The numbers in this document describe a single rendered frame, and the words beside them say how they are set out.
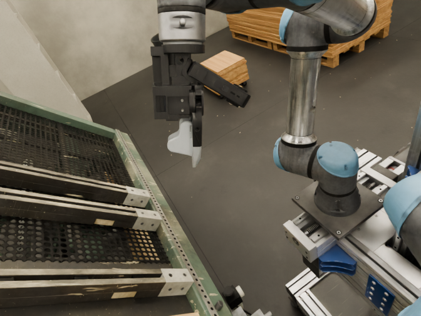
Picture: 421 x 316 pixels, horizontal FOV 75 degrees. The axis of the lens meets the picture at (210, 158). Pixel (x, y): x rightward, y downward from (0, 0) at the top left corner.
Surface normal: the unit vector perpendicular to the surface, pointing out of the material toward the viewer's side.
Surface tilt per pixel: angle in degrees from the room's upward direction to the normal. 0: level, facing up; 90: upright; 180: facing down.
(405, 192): 37
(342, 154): 7
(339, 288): 0
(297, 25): 70
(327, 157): 7
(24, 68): 90
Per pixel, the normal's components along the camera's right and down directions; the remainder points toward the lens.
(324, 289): -0.28, -0.71
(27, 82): 0.47, 0.48
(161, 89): 0.11, 0.33
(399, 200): -0.94, -0.25
